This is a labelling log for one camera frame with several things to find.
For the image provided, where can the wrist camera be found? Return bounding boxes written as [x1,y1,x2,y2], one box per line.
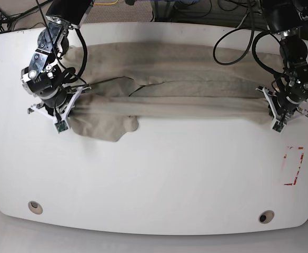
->
[272,121,285,133]
[54,120,69,133]

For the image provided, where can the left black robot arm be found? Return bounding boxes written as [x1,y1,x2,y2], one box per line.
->
[252,1,308,132]

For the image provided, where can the table cable grommet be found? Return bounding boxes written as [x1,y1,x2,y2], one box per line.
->
[259,210,274,224]
[28,201,43,215]

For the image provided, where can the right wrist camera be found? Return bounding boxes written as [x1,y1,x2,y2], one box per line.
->
[54,120,69,133]

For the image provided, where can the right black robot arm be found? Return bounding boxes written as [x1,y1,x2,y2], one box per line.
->
[21,1,94,132]

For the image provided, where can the red tape rectangle marking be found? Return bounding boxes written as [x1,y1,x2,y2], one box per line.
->
[281,147,305,186]

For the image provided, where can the black tripod stand legs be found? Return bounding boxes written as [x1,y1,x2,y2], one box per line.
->
[0,1,52,34]

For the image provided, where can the beige T-shirt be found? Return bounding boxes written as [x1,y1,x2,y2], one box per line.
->
[69,42,273,142]

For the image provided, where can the right table cable grommet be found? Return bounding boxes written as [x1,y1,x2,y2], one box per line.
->
[259,210,274,224]

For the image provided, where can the yellow floor cable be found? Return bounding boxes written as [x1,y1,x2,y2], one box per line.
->
[93,0,120,6]

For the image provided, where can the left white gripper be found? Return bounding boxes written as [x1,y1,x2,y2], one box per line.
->
[256,86,308,125]

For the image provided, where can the left table cable grommet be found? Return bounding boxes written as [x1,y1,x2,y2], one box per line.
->
[28,201,43,215]

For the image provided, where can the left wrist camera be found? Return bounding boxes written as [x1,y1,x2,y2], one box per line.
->
[272,121,285,133]

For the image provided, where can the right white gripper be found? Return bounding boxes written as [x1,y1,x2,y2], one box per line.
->
[27,85,91,124]

